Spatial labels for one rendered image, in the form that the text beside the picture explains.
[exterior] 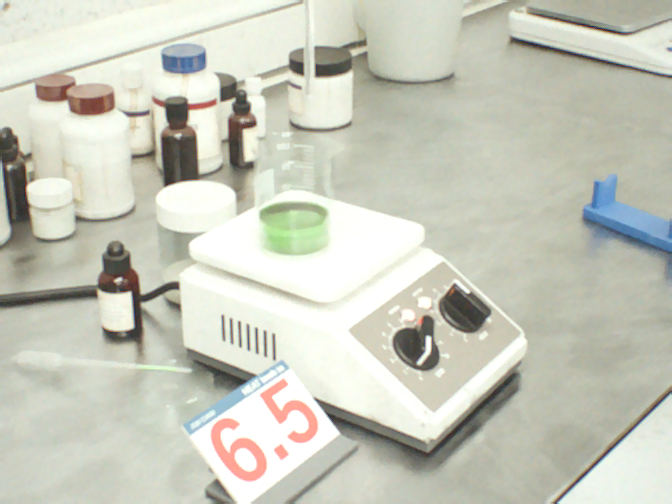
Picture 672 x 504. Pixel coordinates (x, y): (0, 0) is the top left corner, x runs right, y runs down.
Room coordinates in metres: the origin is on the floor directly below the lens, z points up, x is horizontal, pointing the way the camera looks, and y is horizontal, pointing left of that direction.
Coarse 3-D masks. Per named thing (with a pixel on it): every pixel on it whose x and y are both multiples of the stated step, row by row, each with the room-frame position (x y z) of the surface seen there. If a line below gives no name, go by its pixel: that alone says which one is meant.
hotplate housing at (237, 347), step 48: (192, 288) 0.68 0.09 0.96; (240, 288) 0.67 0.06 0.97; (384, 288) 0.67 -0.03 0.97; (192, 336) 0.68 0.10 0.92; (240, 336) 0.66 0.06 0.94; (288, 336) 0.64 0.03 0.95; (336, 336) 0.62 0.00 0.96; (336, 384) 0.62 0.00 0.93; (384, 384) 0.60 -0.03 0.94; (480, 384) 0.63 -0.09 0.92; (384, 432) 0.60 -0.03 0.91; (432, 432) 0.58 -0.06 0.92
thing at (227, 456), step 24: (288, 384) 0.61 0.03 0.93; (240, 408) 0.58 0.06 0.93; (264, 408) 0.59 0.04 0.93; (288, 408) 0.60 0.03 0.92; (312, 408) 0.61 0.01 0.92; (216, 432) 0.56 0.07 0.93; (240, 432) 0.57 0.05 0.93; (264, 432) 0.58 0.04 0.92; (288, 432) 0.58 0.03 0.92; (312, 432) 0.59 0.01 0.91; (216, 456) 0.55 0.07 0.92; (240, 456) 0.55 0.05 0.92; (264, 456) 0.56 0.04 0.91; (288, 456) 0.57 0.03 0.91; (240, 480) 0.54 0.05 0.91
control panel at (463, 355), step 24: (408, 288) 0.68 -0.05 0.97; (432, 288) 0.68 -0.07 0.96; (384, 312) 0.65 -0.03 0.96; (432, 312) 0.66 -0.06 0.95; (360, 336) 0.62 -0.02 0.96; (384, 336) 0.63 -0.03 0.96; (456, 336) 0.65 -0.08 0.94; (480, 336) 0.66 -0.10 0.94; (504, 336) 0.67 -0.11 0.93; (384, 360) 0.61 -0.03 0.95; (456, 360) 0.63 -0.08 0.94; (480, 360) 0.64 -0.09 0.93; (408, 384) 0.60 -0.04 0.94; (432, 384) 0.60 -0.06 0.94; (456, 384) 0.61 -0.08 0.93; (432, 408) 0.59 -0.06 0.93
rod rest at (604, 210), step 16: (608, 176) 0.94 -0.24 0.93; (592, 192) 0.93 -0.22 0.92; (608, 192) 0.93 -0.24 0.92; (592, 208) 0.93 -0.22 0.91; (608, 208) 0.93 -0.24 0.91; (624, 208) 0.93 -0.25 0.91; (608, 224) 0.91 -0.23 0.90; (624, 224) 0.90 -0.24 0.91; (640, 224) 0.89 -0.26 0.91; (656, 224) 0.89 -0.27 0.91; (640, 240) 0.88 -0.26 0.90; (656, 240) 0.87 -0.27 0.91
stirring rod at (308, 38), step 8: (304, 0) 0.69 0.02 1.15; (312, 0) 0.69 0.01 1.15; (304, 8) 0.69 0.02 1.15; (312, 8) 0.69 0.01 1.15; (304, 16) 0.69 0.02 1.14; (312, 16) 0.69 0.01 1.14; (304, 24) 0.69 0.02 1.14; (312, 24) 0.69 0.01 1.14; (304, 32) 0.69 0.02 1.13; (312, 32) 0.69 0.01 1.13; (304, 40) 0.69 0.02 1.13; (312, 40) 0.69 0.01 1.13; (304, 48) 0.69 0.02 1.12; (312, 48) 0.69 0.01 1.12; (304, 56) 0.69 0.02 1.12; (312, 56) 0.69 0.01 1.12; (312, 64) 0.69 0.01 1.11; (312, 72) 0.69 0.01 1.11; (312, 80) 0.69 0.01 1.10; (312, 88) 0.69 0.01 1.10; (312, 96) 0.69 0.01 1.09
